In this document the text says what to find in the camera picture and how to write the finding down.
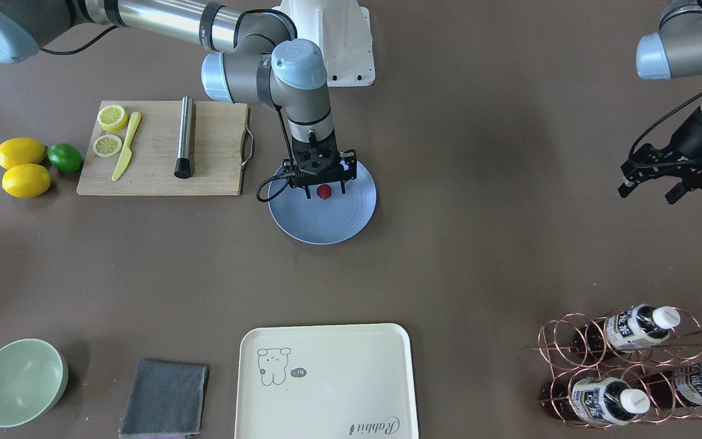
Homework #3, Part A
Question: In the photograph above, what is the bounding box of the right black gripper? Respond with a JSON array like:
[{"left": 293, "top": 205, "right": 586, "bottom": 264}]
[{"left": 290, "top": 133, "right": 358, "bottom": 194}]

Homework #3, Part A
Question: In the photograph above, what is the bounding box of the red strawberry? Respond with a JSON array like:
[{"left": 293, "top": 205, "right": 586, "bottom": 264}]
[{"left": 316, "top": 184, "right": 333, "bottom": 200}]

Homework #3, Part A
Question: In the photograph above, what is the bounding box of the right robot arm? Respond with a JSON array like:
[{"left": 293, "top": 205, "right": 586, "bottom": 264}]
[{"left": 0, "top": 1, "right": 357, "bottom": 193}]

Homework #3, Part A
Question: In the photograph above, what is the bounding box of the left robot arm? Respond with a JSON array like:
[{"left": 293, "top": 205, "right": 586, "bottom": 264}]
[{"left": 627, "top": 1, "right": 702, "bottom": 204}]

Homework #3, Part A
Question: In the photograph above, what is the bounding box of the blue round plate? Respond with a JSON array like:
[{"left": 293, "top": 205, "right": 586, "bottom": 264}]
[{"left": 268, "top": 162, "right": 378, "bottom": 245}]

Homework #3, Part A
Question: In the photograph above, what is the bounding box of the bamboo cutting board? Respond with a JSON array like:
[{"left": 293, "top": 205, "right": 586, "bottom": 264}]
[{"left": 76, "top": 101, "right": 250, "bottom": 196}]

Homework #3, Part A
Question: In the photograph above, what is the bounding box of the yellow plastic knife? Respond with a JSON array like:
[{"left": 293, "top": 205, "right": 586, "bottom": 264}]
[{"left": 111, "top": 112, "right": 143, "bottom": 181}]

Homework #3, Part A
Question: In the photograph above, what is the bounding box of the cream rabbit tray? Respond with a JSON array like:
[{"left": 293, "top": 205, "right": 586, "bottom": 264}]
[{"left": 235, "top": 323, "right": 420, "bottom": 438}]

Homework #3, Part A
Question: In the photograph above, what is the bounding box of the lemon half slice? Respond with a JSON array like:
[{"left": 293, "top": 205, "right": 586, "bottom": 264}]
[
  {"left": 92, "top": 134, "right": 123, "bottom": 158},
  {"left": 96, "top": 104, "right": 129, "bottom": 131}
]

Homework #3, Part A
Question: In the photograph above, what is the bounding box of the green lime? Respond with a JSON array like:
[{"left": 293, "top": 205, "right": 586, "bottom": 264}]
[{"left": 47, "top": 143, "right": 83, "bottom": 173}]

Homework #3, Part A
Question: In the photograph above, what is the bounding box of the grey folded cloth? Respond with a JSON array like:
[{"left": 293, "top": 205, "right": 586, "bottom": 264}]
[{"left": 119, "top": 360, "right": 209, "bottom": 438}]

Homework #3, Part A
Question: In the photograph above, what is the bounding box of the whole yellow lemon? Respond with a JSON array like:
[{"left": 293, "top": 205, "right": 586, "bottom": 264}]
[
  {"left": 2, "top": 163, "right": 51, "bottom": 198},
  {"left": 0, "top": 137, "right": 47, "bottom": 170}
]

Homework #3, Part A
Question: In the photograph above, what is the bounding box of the green bowl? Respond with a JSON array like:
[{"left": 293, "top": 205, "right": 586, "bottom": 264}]
[{"left": 0, "top": 338, "right": 69, "bottom": 428}]

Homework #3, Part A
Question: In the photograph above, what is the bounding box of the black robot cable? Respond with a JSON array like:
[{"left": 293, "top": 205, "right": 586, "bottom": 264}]
[{"left": 256, "top": 104, "right": 300, "bottom": 204}]

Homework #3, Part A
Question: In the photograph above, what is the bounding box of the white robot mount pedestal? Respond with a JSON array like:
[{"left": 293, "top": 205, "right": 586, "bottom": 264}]
[{"left": 274, "top": 1, "right": 376, "bottom": 87}]

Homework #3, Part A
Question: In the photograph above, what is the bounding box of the copper wire bottle rack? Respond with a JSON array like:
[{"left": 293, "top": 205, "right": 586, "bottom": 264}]
[{"left": 536, "top": 307, "right": 702, "bottom": 424}]

